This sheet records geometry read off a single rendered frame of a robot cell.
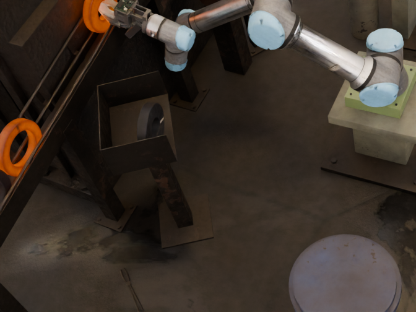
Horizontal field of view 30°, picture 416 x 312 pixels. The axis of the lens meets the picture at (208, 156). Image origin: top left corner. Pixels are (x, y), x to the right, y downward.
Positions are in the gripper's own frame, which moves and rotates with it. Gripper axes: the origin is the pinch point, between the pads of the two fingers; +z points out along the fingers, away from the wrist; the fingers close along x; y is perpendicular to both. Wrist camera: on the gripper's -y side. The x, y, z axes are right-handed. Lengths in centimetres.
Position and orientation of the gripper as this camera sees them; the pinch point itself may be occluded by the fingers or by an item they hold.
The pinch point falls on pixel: (98, 5)
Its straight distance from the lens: 269.2
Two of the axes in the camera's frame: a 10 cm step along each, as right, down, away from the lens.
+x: -4.6, 7.8, -4.2
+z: -8.9, -4.1, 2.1
